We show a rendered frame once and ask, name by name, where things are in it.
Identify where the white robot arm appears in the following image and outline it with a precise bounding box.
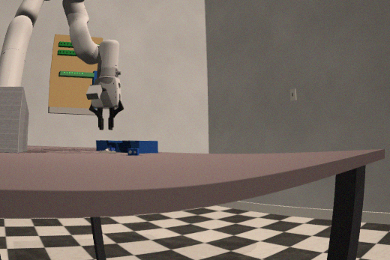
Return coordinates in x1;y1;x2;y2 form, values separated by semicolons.
0;0;122;100

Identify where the blue nine-volt battery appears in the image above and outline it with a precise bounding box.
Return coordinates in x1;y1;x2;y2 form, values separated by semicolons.
127;148;140;156

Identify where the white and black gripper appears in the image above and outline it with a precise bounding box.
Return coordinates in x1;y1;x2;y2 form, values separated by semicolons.
89;76;124;130

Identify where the blue three-compartment bin rack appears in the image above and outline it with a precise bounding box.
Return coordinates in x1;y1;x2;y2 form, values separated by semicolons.
96;140;158;154

